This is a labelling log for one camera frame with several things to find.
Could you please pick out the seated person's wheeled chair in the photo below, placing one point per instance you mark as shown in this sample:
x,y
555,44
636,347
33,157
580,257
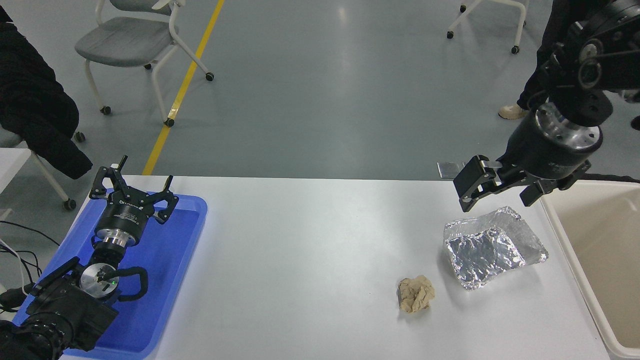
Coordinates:
x,y
50,177

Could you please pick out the metal floor plate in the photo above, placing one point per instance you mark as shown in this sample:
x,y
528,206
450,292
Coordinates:
x,y
446,170

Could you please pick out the seated person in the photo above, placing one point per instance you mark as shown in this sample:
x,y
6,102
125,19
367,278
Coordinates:
x,y
30,105

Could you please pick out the silver foil tray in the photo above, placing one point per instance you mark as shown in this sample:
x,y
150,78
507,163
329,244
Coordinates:
x,y
487,252

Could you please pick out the standing person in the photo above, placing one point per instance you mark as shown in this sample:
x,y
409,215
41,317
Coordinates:
x,y
532,85

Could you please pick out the crumpled tan paper ball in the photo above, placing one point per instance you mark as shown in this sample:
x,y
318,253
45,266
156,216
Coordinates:
x,y
416,295

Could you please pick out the large pale plastic bin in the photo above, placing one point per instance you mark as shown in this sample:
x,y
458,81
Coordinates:
x,y
605,260

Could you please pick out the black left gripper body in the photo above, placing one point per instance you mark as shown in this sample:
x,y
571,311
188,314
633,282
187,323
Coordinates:
x,y
124,215

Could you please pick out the blue plastic tray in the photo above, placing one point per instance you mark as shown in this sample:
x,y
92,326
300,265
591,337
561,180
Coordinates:
x,y
165,260

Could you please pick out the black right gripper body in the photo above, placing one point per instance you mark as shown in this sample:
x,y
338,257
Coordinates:
x,y
542,155

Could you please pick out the white frame wheeled chair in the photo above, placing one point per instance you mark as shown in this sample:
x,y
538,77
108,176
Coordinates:
x,y
520,30

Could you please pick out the white side table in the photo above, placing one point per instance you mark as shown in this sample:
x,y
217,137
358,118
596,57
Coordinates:
x,y
11,165

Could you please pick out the grey seat wheeled chair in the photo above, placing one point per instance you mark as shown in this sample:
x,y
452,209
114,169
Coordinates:
x,y
125,42

